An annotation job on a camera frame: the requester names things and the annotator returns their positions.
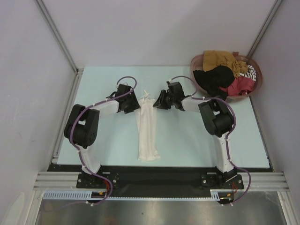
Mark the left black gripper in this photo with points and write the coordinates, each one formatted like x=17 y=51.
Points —
x=134 y=103

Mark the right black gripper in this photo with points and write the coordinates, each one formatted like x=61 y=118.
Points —
x=161 y=99

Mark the white tank top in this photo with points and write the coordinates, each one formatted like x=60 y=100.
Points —
x=146 y=120

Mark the black tank top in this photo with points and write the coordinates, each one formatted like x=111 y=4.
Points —
x=210 y=81

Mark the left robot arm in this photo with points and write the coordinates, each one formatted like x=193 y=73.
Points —
x=81 y=128

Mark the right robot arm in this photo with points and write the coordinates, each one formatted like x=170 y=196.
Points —
x=217 y=116

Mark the mustard tank top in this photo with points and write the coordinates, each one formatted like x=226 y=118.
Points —
x=213 y=59

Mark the red tank top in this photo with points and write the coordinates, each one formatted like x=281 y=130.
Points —
x=240 y=86

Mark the striped tank top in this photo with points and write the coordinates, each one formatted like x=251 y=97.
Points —
x=251 y=73

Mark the pink laundry basket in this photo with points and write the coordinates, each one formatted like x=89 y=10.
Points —
x=196 y=64

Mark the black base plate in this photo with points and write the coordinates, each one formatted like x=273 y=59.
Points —
x=158 y=182

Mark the left grey cable duct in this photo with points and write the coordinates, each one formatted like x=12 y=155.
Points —
x=74 y=195

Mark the grey cable duct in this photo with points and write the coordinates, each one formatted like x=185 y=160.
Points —
x=74 y=195
x=222 y=194

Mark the right grey cable duct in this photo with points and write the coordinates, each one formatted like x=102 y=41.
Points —
x=222 y=194

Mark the aluminium frame rail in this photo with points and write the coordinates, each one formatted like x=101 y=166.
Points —
x=260 y=181

